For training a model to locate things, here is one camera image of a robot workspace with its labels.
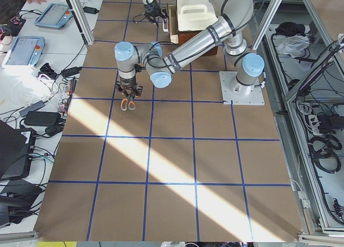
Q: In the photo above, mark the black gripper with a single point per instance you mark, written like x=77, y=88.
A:
x=149, y=9
x=128, y=84

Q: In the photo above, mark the black orange scissors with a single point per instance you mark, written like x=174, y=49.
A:
x=128, y=103

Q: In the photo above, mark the brown wooden drawer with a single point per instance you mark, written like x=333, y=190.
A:
x=172, y=23

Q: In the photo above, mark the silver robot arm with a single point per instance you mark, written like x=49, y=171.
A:
x=153, y=1
x=232, y=18

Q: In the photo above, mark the white plastic tray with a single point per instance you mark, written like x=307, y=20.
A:
x=195, y=15

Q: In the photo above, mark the black power brick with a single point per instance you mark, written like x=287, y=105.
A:
x=41, y=118

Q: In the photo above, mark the blue teach pendant far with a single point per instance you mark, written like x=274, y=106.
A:
x=55, y=16

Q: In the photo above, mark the blue teach pendant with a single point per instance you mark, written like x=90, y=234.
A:
x=55, y=16
x=25, y=51

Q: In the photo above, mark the blue teach pendant near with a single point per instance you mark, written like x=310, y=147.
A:
x=25, y=51

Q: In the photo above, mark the black laptop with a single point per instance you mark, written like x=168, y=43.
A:
x=16, y=148

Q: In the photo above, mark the aluminium frame post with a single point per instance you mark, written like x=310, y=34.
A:
x=81, y=21

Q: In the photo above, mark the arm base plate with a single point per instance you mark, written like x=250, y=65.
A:
x=236, y=94

